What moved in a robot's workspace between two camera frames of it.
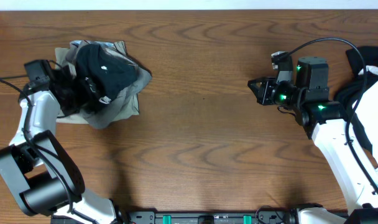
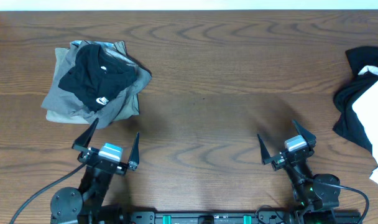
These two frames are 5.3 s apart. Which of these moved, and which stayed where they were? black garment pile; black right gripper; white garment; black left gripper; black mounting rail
Moved: black left gripper; black right gripper
Stayed: black mounting rail; white garment; black garment pile
